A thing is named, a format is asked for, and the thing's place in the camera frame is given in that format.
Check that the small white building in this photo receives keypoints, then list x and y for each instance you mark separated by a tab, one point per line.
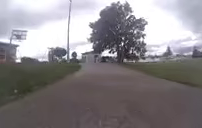
90	57

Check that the grey asphalt path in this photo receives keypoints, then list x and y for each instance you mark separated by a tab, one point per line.
109	96

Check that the large dark tree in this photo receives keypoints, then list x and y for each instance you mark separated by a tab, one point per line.
117	30

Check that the small dark tree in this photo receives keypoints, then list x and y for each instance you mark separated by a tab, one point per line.
58	52

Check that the tall thin pole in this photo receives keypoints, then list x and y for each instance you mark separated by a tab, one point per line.
68	30

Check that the dark bush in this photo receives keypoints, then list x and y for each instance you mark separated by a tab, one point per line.
29	60

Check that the grass field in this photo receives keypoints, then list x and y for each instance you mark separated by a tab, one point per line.
19	78
179	70

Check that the distant trees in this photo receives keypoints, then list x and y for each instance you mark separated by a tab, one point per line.
198	52

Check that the brick building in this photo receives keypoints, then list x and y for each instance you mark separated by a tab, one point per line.
0	51

